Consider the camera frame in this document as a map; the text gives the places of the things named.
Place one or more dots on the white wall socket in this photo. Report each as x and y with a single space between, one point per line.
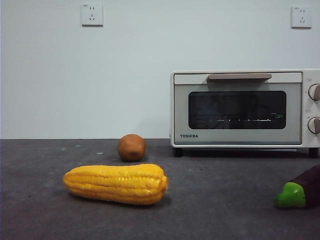
92 14
301 17

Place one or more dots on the brown round potato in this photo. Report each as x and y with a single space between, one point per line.
131 148

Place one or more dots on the cream white toaster oven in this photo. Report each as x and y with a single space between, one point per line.
306 110

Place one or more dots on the yellow corn cob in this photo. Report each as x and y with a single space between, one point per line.
112 183

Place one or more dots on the purple eggplant with green stem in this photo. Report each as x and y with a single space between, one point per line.
291 196

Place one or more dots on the beige round oven knob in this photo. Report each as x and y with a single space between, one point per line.
313 125
313 92

